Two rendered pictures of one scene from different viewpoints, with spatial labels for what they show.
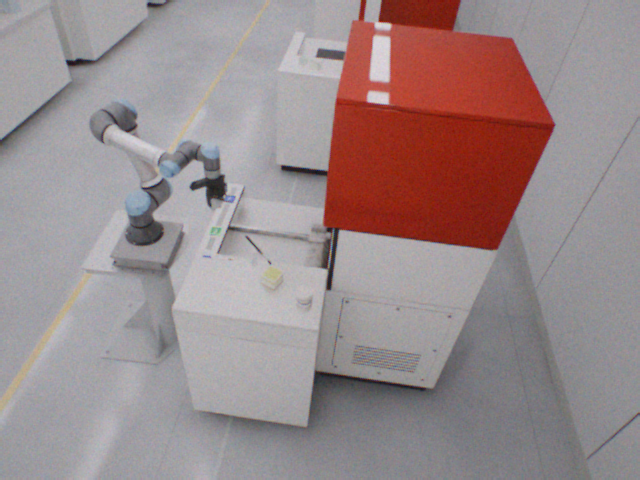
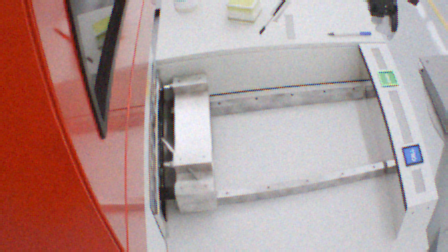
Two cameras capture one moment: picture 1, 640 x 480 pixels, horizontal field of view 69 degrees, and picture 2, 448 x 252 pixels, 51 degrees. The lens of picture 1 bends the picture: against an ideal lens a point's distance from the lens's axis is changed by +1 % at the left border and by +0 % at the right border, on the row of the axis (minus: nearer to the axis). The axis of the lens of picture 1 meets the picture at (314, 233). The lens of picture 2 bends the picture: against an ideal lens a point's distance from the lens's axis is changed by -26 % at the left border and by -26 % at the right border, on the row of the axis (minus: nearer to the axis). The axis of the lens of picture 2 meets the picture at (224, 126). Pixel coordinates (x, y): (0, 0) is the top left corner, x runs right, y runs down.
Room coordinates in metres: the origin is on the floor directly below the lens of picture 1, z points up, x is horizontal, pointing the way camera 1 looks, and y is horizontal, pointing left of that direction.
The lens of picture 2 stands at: (2.64, 0.04, 1.88)
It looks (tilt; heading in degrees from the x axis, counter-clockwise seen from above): 46 degrees down; 179
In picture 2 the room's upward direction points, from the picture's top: 9 degrees counter-clockwise
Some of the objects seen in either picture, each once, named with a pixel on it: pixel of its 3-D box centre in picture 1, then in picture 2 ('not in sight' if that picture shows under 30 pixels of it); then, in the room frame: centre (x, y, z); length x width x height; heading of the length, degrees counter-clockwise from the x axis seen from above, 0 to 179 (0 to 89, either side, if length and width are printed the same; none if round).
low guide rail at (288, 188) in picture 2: (282, 234); (288, 188); (1.84, 0.17, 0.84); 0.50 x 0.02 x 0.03; 86
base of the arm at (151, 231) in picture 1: (143, 225); not in sight; (1.70, 0.86, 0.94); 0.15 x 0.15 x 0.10
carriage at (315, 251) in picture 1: (314, 252); (193, 143); (1.69, -0.01, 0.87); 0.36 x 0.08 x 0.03; 176
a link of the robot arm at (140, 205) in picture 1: (139, 207); not in sight; (1.70, 0.85, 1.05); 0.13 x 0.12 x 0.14; 159
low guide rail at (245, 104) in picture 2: not in sight; (275, 101); (1.57, 0.19, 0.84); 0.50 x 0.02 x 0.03; 86
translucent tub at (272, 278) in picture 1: (272, 278); (244, 8); (1.37, 0.17, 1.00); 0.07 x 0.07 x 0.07; 61
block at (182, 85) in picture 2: not in sight; (190, 83); (1.53, 0.00, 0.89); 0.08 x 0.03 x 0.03; 86
